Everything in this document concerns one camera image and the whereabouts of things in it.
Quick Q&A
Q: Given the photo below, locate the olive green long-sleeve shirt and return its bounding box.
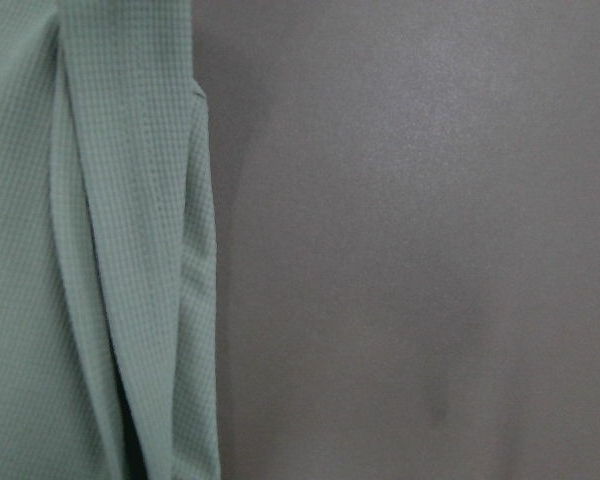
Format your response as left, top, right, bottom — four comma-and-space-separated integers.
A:
0, 1, 221, 479

